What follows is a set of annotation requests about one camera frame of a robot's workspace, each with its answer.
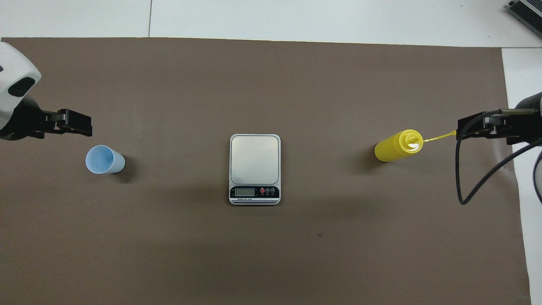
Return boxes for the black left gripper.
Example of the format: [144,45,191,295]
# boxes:
[0,95,93,141]

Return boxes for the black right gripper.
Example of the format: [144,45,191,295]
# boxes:
[457,111,542,147]

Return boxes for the light blue plastic cup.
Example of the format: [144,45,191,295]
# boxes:
[85,145,126,175]

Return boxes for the yellow squeeze bottle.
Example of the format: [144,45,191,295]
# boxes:
[374,129,458,163]

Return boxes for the silver digital kitchen scale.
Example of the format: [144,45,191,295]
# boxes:
[229,134,281,206]

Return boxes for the grey ribbed metal device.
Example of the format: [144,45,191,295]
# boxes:
[508,0,542,39]

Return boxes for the brown table mat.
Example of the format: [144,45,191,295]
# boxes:
[0,37,532,305]

